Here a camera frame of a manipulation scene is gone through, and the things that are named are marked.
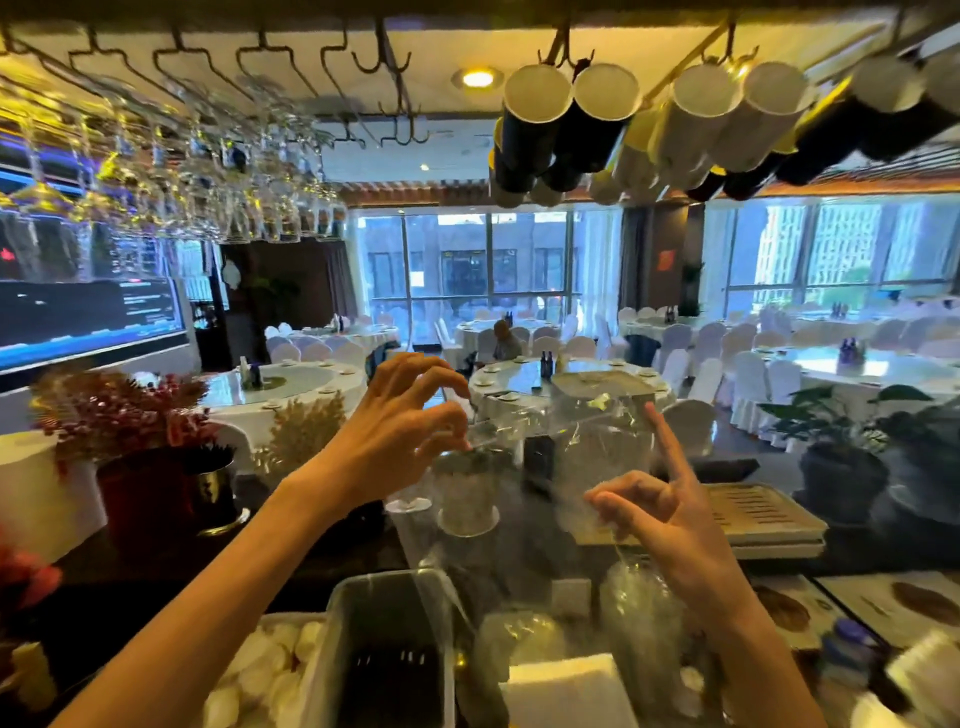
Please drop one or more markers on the water bottle with blue cap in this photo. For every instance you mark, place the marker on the water bottle with blue cap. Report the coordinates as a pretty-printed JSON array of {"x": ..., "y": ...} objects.
[{"x": 847, "y": 652}]

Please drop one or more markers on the round white dining table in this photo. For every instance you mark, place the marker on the round white dining table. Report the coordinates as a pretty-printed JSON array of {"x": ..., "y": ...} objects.
[
  {"x": 480, "y": 330},
  {"x": 300, "y": 382},
  {"x": 352, "y": 337},
  {"x": 517, "y": 382},
  {"x": 885, "y": 367}
]

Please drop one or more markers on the black flat tray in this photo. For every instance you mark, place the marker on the black flat tray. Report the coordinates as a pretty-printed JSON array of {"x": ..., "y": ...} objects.
[{"x": 720, "y": 470}]

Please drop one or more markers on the group of white covered chairs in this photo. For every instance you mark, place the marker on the group of white covered chairs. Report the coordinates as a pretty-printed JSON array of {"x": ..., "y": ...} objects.
[{"x": 750, "y": 375}]

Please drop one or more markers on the stacked wooden tea trays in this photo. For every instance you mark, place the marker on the stacked wooden tea trays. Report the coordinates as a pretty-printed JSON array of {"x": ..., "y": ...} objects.
[{"x": 765, "y": 517}]

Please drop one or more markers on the pile of rolled white towels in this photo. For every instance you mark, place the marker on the pile of rolled white towels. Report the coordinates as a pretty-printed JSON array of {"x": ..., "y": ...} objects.
[{"x": 255, "y": 675}]

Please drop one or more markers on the white wall socket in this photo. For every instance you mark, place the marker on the white wall socket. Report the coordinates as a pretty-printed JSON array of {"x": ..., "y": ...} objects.
[{"x": 571, "y": 598}]

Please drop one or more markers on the red wall sign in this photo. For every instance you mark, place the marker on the red wall sign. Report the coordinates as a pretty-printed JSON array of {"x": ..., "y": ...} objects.
[{"x": 666, "y": 260}]

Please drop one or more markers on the large glass window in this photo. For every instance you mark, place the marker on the large glass window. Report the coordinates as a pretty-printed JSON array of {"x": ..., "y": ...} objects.
[
  {"x": 840, "y": 247},
  {"x": 465, "y": 262}
]

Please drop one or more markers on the leafy plant in dark pot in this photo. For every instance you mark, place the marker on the leafy plant in dark pot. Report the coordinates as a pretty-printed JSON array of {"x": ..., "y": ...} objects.
[
  {"x": 930, "y": 480},
  {"x": 840, "y": 472}
]

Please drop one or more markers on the person's left hand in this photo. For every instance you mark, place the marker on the person's left hand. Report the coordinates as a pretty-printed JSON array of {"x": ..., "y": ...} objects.
[{"x": 375, "y": 457}]

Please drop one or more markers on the clear plastic bag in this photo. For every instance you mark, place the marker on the clear plastic bag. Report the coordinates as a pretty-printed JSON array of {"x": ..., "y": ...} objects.
[{"x": 525, "y": 577}]

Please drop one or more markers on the large display screen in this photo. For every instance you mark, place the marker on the large display screen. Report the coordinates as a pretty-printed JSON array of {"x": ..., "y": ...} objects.
[{"x": 82, "y": 319}]

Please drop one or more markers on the white saucer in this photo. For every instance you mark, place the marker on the white saucer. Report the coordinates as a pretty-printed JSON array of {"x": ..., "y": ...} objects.
[{"x": 469, "y": 531}]

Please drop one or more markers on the white plastic bin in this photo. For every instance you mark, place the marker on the white plastic bin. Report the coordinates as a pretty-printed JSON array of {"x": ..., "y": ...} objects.
[{"x": 225, "y": 645}]

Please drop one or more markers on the person's left forearm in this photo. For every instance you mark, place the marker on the person's left forearm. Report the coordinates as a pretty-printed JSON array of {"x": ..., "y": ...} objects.
[{"x": 195, "y": 615}]

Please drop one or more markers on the tea box with brown print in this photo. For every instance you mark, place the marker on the tea box with brown print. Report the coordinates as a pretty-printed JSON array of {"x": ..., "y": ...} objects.
[
  {"x": 787, "y": 607},
  {"x": 900, "y": 604}
]

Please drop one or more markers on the person's right forearm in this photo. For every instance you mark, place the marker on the person's right forearm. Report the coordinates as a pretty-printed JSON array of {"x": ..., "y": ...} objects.
[{"x": 765, "y": 675}]

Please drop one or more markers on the row of hanging wine glasses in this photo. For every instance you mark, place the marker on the row of hanging wine glasses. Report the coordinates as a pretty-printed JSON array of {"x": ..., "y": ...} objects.
[{"x": 187, "y": 195}]

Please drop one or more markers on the green plant in tan pot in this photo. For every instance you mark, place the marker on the green plant in tan pot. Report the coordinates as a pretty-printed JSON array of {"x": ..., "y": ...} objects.
[{"x": 466, "y": 487}]

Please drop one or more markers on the clear bin with blue latch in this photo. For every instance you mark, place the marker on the clear bin with blue latch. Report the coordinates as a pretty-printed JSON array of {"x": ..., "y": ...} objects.
[{"x": 375, "y": 600}]

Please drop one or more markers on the black metal glass rack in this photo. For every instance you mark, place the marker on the black metal glass rack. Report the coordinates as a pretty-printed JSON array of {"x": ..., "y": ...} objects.
[{"x": 386, "y": 75}]

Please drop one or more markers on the person's right hand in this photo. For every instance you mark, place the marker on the person's right hand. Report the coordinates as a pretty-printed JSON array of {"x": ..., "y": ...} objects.
[{"x": 682, "y": 547}]

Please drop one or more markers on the silver metal bucket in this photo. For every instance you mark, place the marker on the silver metal bucket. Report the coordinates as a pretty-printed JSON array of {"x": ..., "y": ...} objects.
[{"x": 214, "y": 487}]

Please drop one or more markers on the red vase with red flowers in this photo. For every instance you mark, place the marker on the red vase with red flowers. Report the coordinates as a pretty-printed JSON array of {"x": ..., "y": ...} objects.
[{"x": 146, "y": 502}]

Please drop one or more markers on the row of hanging mugs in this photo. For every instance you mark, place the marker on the row of hanging mugs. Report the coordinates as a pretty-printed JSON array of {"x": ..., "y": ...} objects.
[{"x": 675, "y": 127}]

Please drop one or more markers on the white round pedestal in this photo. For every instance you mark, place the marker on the white round pedestal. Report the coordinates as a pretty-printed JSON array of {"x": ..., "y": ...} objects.
[{"x": 45, "y": 495}]

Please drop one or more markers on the stack of black chopsticks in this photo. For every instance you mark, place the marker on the stack of black chopsticks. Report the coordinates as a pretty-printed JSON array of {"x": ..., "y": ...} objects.
[{"x": 390, "y": 690}]

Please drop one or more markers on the black cylinder device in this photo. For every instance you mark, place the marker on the black cylinder device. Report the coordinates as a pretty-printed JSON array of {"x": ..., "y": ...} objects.
[{"x": 538, "y": 465}]

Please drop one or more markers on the white napkins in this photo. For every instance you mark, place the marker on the white napkins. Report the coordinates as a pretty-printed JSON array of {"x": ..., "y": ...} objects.
[{"x": 570, "y": 694}]

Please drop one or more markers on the round ceiling light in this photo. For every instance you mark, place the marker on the round ceiling light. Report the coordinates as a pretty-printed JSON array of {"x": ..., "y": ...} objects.
[{"x": 478, "y": 78}]

